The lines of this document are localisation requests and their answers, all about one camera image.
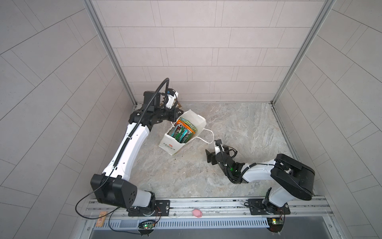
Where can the right circuit board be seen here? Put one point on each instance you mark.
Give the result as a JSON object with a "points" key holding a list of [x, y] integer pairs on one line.
{"points": [[275, 224]]}

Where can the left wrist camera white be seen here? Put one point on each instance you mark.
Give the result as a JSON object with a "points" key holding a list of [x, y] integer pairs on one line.
{"points": [[172, 98]]}

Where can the left green circuit board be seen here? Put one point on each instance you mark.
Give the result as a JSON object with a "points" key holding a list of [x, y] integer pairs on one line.
{"points": [[147, 225]]}

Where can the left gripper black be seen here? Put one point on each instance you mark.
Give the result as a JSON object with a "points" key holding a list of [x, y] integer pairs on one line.
{"points": [[173, 116]]}

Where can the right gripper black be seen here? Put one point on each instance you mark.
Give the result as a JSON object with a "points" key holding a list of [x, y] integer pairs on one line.
{"points": [[212, 156]]}

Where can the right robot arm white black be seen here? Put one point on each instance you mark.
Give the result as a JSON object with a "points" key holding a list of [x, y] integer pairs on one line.
{"points": [[295, 179]]}

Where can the orange Fox's candy bag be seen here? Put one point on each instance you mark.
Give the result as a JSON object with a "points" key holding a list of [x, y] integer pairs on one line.
{"points": [[187, 124]]}

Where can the small wooden block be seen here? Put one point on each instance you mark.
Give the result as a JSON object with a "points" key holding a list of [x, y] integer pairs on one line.
{"points": [[100, 221]]}

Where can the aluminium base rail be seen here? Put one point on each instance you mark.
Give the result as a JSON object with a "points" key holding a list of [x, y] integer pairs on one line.
{"points": [[218, 213]]}

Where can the green mint packs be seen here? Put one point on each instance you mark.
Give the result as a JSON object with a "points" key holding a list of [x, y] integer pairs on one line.
{"points": [[180, 133]]}

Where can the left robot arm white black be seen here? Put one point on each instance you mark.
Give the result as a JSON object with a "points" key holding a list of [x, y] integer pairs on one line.
{"points": [[113, 187]]}

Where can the pink toy on rail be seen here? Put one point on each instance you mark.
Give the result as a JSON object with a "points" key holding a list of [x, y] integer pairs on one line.
{"points": [[197, 213]]}

